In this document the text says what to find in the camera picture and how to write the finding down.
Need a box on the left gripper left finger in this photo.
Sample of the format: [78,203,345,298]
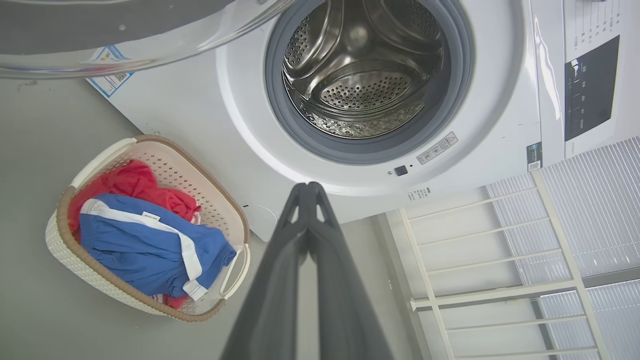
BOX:
[219,182,310,360]

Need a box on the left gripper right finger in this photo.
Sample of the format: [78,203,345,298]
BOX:
[308,182,396,360]

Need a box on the round black glass washer door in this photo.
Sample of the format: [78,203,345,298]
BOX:
[0,0,297,80]

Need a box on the white front-load washing machine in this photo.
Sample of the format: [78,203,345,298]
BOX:
[86,0,640,242]

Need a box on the round white filter cover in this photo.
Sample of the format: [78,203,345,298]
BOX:
[242,203,279,242]

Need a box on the blue garment white stripe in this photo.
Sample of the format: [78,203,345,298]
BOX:
[78,193,237,301]

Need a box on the white laundry basket brown rim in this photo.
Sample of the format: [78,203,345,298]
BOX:
[45,134,251,323]

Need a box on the grey warning sticker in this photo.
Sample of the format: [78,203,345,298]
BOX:
[416,131,459,165]

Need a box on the red garment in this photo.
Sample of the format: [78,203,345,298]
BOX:
[67,159,202,310]

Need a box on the steel perforated washer drum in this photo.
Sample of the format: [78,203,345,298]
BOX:
[282,0,446,140]

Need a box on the white metal drying rack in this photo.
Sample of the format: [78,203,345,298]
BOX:
[398,169,612,360]

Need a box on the dark QR label sticker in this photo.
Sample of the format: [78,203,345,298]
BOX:
[525,142,544,172]

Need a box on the blue energy label sticker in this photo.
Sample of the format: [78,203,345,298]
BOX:
[86,45,135,99]

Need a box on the black washer control panel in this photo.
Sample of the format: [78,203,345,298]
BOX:
[564,34,621,142]

